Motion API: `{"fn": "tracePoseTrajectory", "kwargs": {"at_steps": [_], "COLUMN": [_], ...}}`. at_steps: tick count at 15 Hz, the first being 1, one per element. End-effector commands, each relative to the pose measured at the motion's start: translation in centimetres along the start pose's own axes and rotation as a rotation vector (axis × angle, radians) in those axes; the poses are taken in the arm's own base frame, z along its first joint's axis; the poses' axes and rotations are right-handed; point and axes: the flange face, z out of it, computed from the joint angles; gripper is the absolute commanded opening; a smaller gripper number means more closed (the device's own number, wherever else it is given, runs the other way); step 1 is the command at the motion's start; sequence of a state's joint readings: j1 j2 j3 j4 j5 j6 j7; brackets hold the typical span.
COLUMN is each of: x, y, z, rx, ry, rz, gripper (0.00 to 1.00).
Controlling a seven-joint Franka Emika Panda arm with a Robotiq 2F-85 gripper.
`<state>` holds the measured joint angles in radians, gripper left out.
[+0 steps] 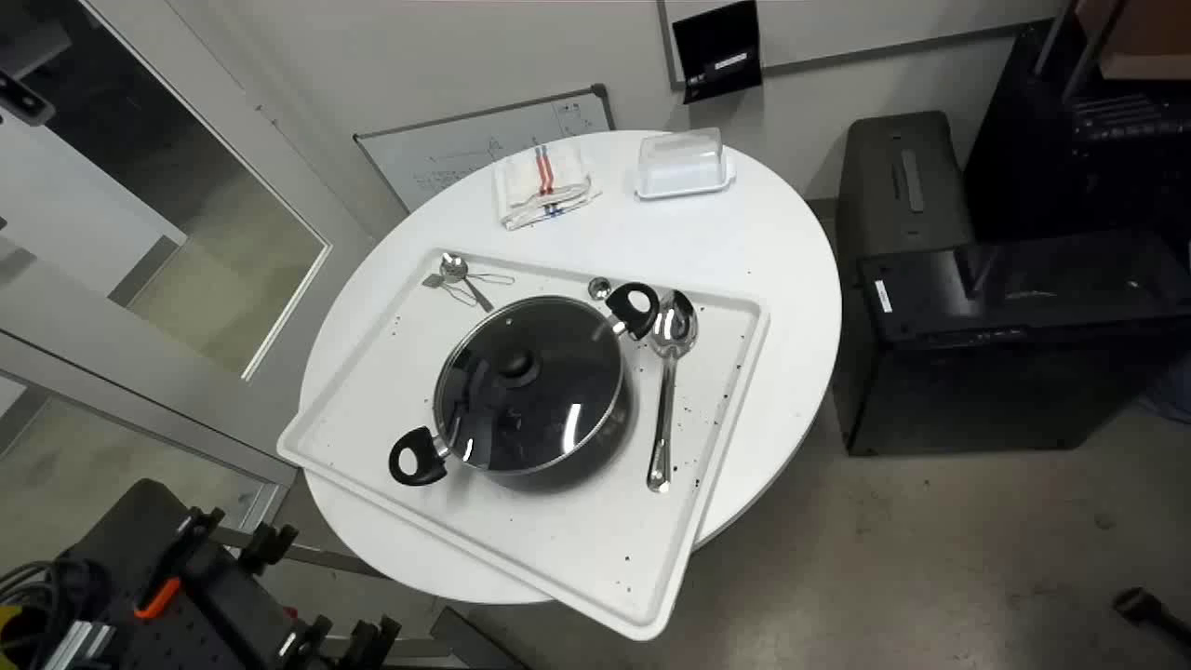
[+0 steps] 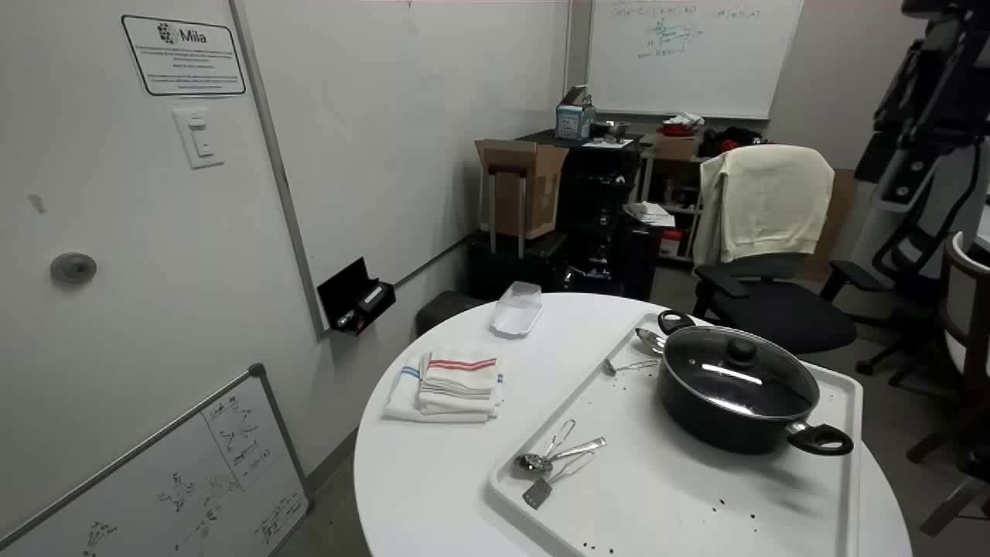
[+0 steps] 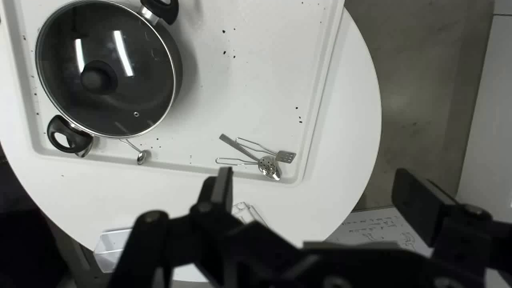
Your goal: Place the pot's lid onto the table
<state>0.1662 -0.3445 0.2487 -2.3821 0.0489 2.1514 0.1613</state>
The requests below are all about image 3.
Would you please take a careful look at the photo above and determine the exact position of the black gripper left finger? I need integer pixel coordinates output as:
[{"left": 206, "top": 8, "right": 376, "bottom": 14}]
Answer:
[{"left": 194, "top": 165, "right": 237, "bottom": 216}]

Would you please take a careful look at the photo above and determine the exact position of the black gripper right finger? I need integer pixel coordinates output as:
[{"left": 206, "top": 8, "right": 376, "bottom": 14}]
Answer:
[{"left": 392, "top": 166, "right": 493, "bottom": 248}]

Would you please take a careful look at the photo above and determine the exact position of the glass pot lid black knob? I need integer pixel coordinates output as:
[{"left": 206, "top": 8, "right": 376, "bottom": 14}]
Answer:
[{"left": 34, "top": 0, "right": 179, "bottom": 139}]

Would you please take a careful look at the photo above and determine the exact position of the small whiteboard with scribbles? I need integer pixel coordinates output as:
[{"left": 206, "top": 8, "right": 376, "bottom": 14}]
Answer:
[{"left": 328, "top": 206, "right": 435, "bottom": 259}]

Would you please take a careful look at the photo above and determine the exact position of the small flat metal piece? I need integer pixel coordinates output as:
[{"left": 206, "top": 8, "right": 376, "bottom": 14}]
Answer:
[{"left": 275, "top": 149, "right": 298, "bottom": 165}]

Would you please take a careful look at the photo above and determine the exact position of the small metal spoon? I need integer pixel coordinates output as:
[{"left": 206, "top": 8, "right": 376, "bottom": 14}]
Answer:
[{"left": 114, "top": 120, "right": 154, "bottom": 166}]

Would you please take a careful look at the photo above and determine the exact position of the white plastic tray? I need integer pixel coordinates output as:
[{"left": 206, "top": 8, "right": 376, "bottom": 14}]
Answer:
[{"left": 2, "top": 0, "right": 347, "bottom": 186}]

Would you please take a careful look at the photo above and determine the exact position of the clear plastic container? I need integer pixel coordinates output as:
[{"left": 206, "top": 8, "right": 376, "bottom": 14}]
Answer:
[{"left": 91, "top": 227, "right": 136, "bottom": 274}]

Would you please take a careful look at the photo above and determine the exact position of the thin metal wire loop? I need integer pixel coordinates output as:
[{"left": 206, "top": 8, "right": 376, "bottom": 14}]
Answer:
[{"left": 214, "top": 136, "right": 280, "bottom": 168}]

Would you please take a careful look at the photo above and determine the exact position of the black pot with loop handles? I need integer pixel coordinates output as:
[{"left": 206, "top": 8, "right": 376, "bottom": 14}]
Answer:
[{"left": 34, "top": 0, "right": 186, "bottom": 160}]

